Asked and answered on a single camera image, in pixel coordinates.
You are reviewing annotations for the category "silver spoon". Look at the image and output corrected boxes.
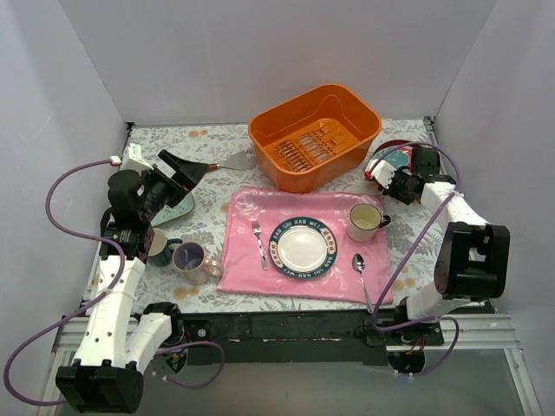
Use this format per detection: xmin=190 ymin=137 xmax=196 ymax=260
xmin=352 ymin=253 xmax=374 ymax=315

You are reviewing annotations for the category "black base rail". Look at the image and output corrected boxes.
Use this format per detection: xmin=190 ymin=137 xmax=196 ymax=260
xmin=55 ymin=298 xmax=517 ymax=369

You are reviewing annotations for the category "green rectangular ceramic plate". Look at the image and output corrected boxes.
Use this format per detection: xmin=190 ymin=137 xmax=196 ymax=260
xmin=151 ymin=193 xmax=194 ymax=227

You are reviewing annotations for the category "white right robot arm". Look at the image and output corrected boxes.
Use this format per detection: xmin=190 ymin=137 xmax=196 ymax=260
xmin=370 ymin=162 xmax=511 ymax=345

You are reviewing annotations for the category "pink purple ceramic mug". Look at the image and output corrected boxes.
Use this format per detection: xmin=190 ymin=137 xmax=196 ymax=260
xmin=172 ymin=242 xmax=225 ymax=286

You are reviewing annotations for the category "green rimmed white plate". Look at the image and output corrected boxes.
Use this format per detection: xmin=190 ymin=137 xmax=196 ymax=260
xmin=269 ymin=217 xmax=338 ymax=281

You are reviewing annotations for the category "pink satin placemat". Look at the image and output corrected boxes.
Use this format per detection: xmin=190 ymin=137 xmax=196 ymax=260
xmin=218 ymin=186 xmax=390 ymax=302

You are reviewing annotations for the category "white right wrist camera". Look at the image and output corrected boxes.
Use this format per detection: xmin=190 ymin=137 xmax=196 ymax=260
xmin=364 ymin=160 xmax=395 ymax=191

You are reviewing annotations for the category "beige enamel mug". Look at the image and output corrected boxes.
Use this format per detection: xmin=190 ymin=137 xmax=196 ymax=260
xmin=347 ymin=204 xmax=391 ymax=243

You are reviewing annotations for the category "red teal floral plate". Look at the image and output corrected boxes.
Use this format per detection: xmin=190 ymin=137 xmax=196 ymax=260
xmin=371 ymin=140 xmax=412 ymax=173

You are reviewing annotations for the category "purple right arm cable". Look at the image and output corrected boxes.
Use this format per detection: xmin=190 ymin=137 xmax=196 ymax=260
xmin=366 ymin=141 xmax=461 ymax=377

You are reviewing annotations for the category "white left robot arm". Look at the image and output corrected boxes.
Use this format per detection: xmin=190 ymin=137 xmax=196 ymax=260
xmin=55 ymin=150 xmax=208 ymax=413

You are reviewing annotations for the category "silver fork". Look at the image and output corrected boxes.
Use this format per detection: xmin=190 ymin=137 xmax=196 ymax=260
xmin=251 ymin=220 xmax=268 ymax=270

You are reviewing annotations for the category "dark green mug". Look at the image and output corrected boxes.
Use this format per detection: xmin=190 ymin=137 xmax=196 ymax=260
xmin=148 ymin=228 xmax=183 ymax=267

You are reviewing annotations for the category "orange plastic bin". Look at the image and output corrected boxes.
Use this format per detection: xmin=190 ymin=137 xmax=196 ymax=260
xmin=248 ymin=84 xmax=382 ymax=193

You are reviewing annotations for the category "wooden handled metal spatula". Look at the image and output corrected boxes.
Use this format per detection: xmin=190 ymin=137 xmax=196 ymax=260
xmin=207 ymin=151 xmax=252 ymax=172

